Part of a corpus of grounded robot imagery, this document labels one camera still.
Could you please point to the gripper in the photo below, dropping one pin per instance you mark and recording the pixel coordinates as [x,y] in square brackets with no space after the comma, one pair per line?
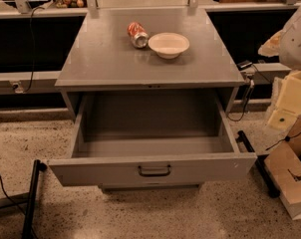
[296,43]

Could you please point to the grey top drawer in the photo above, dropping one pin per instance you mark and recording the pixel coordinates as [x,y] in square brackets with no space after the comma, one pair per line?
[151,139]

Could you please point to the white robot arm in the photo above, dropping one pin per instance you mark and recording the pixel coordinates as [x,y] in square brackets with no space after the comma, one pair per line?
[286,44]

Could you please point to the grey metal drawer cabinet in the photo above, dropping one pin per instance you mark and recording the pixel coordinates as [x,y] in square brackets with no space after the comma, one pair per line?
[103,58]

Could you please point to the cardboard box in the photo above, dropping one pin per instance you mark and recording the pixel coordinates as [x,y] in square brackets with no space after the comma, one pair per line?
[284,166]

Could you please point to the crushed orange soda can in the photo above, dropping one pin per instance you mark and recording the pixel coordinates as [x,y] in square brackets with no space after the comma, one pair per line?
[138,35]

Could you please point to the black stand leg left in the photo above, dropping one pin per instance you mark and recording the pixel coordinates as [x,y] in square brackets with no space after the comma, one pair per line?
[38,166]

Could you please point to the black adapter with cable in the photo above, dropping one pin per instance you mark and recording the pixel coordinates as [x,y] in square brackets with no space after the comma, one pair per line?
[249,85]

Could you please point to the black top drawer handle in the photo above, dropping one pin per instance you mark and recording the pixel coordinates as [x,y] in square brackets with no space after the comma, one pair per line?
[154,171]

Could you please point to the wall power outlet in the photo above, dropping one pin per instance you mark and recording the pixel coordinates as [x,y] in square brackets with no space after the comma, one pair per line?
[17,87]

